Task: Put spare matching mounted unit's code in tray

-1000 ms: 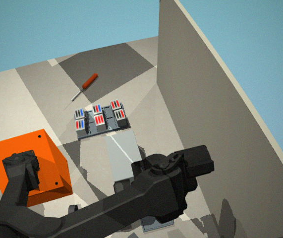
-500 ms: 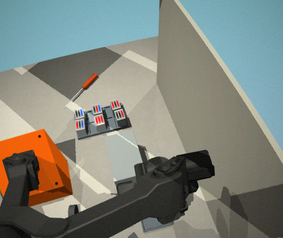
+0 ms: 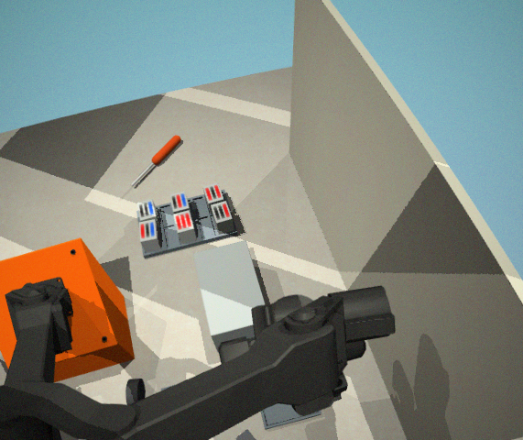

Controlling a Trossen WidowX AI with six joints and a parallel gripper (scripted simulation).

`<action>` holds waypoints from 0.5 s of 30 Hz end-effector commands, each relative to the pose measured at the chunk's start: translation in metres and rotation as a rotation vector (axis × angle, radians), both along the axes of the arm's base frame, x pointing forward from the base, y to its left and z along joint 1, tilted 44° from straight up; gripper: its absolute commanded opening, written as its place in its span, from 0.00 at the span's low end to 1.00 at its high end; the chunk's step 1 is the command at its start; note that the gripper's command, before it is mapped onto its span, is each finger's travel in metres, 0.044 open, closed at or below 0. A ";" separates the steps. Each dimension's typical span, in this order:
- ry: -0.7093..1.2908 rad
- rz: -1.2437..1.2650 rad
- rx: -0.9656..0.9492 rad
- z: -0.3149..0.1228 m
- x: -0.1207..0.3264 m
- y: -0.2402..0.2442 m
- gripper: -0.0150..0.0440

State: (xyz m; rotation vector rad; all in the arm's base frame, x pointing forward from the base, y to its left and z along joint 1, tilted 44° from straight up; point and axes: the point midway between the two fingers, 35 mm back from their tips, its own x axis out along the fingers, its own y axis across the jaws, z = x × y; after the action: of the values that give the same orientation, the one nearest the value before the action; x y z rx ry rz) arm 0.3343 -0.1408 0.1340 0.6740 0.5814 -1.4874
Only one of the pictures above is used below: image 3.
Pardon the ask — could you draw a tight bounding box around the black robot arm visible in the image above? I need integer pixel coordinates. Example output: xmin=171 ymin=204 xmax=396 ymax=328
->
xmin=0 ymin=277 xmax=396 ymax=440

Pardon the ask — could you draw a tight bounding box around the dark grey cylinder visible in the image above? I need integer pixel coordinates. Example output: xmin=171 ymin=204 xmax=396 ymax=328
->
xmin=125 ymin=379 xmax=146 ymax=405

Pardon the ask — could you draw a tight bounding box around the white tile with colored stripes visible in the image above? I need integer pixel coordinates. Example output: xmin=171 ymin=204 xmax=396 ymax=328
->
xmin=170 ymin=191 xmax=191 ymax=214

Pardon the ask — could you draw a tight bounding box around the orange-handled screwdriver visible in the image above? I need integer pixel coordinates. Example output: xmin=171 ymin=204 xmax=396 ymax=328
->
xmin=131 ymin=136 xmax=180 ymax=187

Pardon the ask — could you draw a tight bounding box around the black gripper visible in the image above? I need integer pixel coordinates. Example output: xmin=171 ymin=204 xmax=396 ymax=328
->
xmin=218 ymin=336 xmax=366 ymax=364

